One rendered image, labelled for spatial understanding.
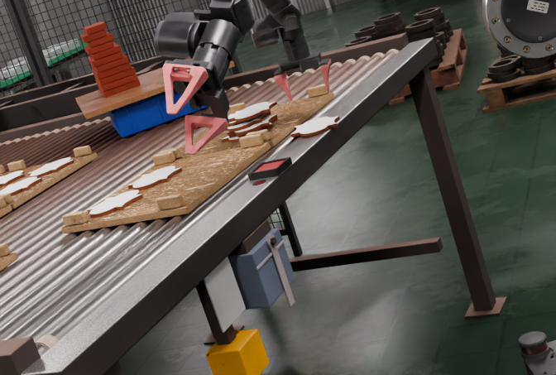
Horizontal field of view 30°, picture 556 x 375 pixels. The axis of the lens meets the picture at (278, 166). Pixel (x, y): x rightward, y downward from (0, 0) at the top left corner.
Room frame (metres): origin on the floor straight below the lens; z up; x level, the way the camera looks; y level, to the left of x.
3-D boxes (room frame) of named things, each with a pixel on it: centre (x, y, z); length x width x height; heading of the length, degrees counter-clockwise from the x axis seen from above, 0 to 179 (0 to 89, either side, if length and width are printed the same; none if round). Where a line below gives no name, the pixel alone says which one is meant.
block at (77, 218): (2.28, 0.47, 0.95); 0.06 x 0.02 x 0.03; 59
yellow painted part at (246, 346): (1.91, 0.19, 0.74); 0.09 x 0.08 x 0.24; 151
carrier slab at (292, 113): (2.73, 0.04, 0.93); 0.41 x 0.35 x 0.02; 150
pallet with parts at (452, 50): (7.30, -1.07, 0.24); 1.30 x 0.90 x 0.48; 161
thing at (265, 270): (2.07, 0.11, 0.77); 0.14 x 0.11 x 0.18; 151
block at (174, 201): (2.14, 0.24, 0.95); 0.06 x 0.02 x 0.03; 59
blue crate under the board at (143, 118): (3.45, 0.32, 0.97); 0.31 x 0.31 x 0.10; 10
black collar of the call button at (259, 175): (2.25, 0.02, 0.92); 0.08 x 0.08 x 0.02; 61
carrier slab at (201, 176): (2.38, 0.26, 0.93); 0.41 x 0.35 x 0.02; 149
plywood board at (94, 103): (3.52, 0.32, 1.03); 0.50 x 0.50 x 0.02; 10
